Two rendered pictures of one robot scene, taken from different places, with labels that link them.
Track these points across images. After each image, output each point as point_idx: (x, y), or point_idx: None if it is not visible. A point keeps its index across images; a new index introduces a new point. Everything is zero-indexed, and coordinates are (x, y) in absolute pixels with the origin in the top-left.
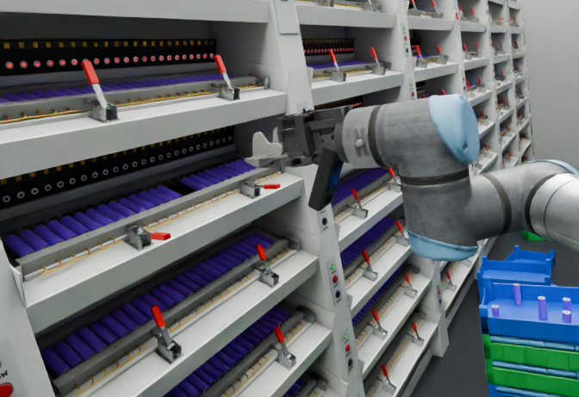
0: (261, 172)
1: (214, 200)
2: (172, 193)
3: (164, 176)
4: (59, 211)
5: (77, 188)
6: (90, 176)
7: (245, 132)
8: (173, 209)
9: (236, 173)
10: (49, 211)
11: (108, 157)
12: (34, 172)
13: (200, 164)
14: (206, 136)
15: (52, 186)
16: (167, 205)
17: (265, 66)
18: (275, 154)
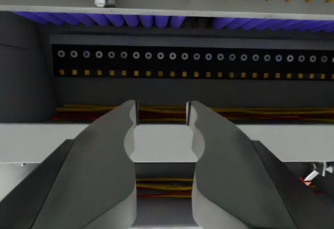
0: (35, 3)
1: None
2: (231, 20)
3: (196, 34)
4: (327, 35)
5: (288, 49)
6: (272, 57)
7: (30, 58)
8: (286, 5)
9: (93, 13)
10: (333, 38)
11: (250, 74)
12: (320, 77)
13: (129, 33)
14: (109, 67)
15: (308, 58)
16: (287, 16)
17: (18, 174)
18: (133, 144)
